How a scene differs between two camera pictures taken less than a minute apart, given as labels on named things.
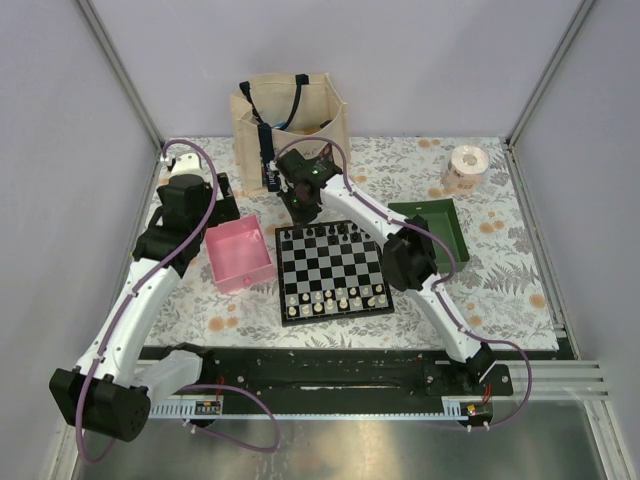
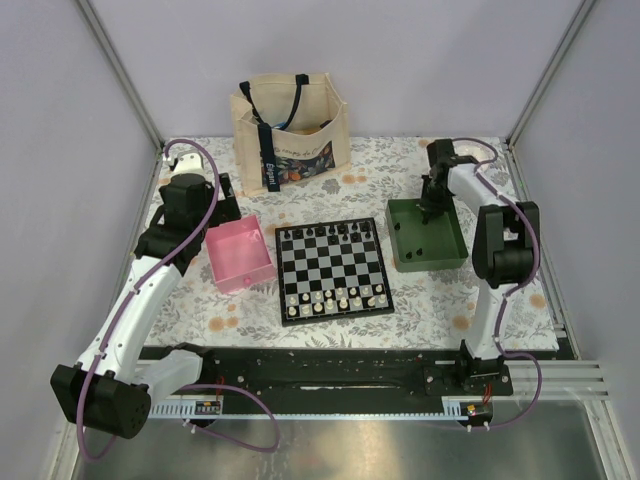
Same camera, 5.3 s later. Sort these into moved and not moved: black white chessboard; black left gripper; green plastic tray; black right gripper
Moved: black right gripper
Not moved: green plastic tray; black left gripper; black white chessboard
